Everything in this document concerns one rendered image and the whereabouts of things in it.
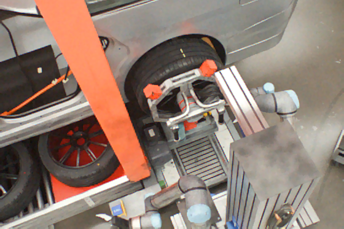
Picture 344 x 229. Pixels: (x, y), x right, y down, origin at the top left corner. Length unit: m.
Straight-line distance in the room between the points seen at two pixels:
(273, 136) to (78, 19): 0.86
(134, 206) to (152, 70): 1.02
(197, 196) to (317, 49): 2.65
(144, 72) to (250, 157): 1.50
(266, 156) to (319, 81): 2.68
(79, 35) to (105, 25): 0.81
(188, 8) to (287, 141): 1.27
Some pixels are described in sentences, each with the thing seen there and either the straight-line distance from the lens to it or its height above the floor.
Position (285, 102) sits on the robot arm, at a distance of 2.64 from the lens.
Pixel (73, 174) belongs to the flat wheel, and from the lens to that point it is 3.44.
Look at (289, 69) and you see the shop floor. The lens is 4.33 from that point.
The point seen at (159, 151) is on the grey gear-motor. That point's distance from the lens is 3.47.
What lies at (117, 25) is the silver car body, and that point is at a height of 1.60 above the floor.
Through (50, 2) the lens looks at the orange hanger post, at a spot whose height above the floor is 2.44.
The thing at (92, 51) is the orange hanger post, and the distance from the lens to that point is 1.89.
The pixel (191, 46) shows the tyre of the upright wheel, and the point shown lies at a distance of 3.03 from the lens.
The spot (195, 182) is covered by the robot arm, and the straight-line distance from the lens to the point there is 2.24.
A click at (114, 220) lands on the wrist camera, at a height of 1.33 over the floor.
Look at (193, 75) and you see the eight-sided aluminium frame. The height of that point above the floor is 1.12.
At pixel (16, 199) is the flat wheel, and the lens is 3.55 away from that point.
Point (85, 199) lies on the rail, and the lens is 3.49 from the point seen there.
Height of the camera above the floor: 3.58
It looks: 60 degrees down
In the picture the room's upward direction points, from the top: 10 degrees counter-clockwise
